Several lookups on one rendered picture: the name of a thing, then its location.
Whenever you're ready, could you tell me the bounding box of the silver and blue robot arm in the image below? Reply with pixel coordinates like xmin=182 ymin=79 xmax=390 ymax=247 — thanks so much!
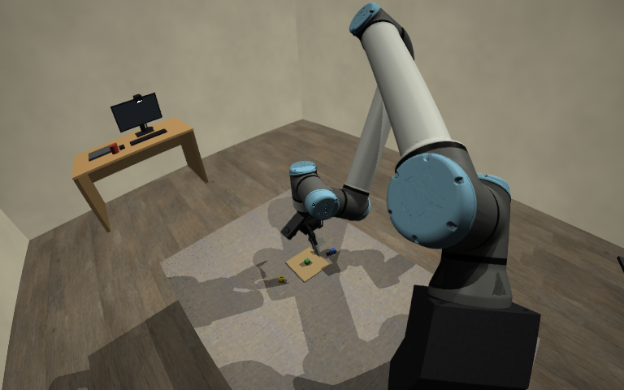
xmin=289 ymin=2 xmax=513 ymax=309

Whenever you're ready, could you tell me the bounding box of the tan flat mat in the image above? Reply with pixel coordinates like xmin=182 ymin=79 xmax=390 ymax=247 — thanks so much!
xmin=286 ymin=247 xmax=330 ymax=282

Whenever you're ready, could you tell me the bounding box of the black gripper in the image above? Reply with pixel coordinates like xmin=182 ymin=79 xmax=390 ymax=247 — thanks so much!
xmin=297 ymin=211 xmax=324 ymax=257

